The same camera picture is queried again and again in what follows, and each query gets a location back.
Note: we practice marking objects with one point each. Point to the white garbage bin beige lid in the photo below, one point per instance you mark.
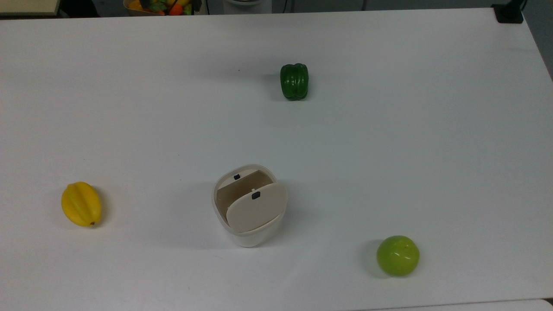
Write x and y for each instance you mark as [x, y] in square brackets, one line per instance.
[255, 211]

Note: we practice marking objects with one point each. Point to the dark green bell pepper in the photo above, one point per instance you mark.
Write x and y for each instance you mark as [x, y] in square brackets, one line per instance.
[294, 82]

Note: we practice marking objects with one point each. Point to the light green apple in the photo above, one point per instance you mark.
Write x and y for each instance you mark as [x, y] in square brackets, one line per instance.
[398, 255]

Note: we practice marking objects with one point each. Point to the basket of toy fruit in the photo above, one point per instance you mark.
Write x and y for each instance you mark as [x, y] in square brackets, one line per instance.
[162, 7]

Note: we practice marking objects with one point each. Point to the yellow starfruit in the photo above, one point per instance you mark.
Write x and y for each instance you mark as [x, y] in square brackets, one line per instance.
[81, 204]

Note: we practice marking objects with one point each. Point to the beige board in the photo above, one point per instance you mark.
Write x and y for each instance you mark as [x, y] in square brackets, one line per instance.
[27, 6]

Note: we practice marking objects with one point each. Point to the black clamp mount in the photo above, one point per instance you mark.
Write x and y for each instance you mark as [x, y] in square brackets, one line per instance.
[509, 13]

